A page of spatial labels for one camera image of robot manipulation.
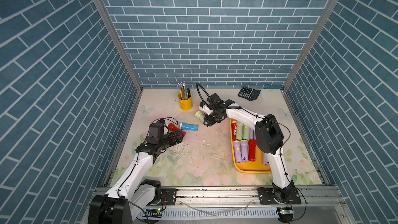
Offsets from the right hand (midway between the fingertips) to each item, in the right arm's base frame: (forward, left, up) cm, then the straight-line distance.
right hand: (207, 121), depth 96 cm
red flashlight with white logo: (-1, -17, -1) cm, 17 cm away
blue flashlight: (-3, +11, -2) cm, 12 cm away
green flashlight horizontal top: (+2, +5, +3) cm, 6 cm away
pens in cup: (+17, +16, +7) cm, 25 cm away
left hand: (-14, +13, +5) cm, 20 cm away
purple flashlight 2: (-16, -22, -2) cm, 28 cm away
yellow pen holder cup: (+11, +16, +2) cm, 19 cm away
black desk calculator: (+29, -31, -3) cm, 43 cm away
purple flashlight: (-17, -18, -1) cm, 25 cm away
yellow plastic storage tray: (-22, -31, -10) cm, 39 cm away
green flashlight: (-5, -19, +1) cm, 20 cm away
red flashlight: (-5, +22, -2) cm, 23 cm away
